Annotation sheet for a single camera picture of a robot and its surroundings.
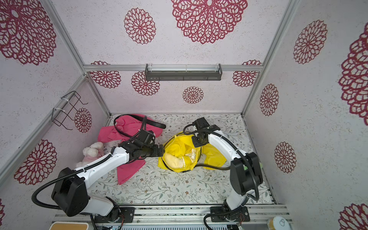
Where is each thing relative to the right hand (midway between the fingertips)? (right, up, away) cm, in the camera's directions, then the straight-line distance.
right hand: (197, 139), depth 89 cm
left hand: (-24, -7, -4) cm, 25 cm away
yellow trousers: (-10, -10, 0) cm, 14 cm away
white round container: (+36, -37, -22) cm, 56 cm away
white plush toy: (-60, -7, -9) cm, 62 cm away
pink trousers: (-53, +8, +17) cm, 56 cm away
